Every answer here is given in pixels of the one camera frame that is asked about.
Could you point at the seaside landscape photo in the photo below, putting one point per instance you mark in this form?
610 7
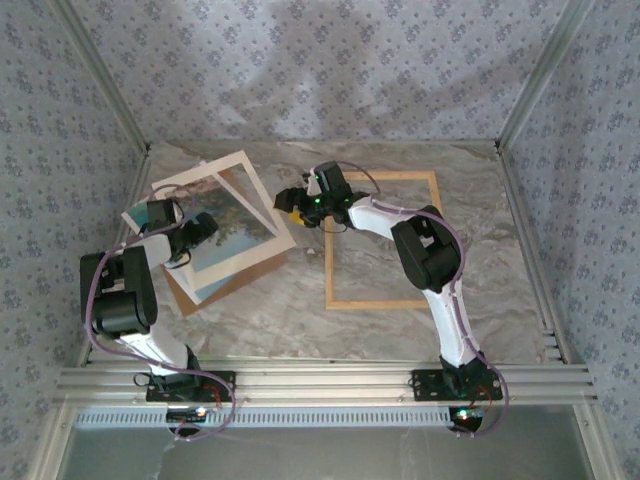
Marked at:
240 215

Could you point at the brown backing board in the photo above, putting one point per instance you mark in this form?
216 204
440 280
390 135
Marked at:
260 274

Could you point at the white mat board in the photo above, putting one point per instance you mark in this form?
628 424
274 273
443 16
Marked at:
235 261

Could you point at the light wooden picture frame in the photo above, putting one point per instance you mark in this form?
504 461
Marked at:
375 304

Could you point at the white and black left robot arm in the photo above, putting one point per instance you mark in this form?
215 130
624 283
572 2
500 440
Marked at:
125 295

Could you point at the small circuit board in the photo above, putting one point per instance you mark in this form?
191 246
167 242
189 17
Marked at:
465 415
187 414

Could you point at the grey metal panel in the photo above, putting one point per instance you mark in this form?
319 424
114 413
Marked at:
325 455

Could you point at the aluminium lower leg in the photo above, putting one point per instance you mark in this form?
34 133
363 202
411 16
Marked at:
50 445
597 445

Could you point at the white right camera bracket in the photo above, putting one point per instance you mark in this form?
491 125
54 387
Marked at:
313 184

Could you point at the aluminium side rail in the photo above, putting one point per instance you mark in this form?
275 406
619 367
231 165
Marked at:
530 250
137 180

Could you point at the aluminium corner post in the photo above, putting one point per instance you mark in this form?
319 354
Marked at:
545 75
100 75

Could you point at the aluminium mounting rail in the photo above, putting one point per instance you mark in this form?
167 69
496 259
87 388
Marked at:
325 385

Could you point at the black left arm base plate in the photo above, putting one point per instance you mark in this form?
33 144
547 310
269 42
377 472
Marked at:
225 380

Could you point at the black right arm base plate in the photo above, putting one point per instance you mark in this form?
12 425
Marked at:
425 385

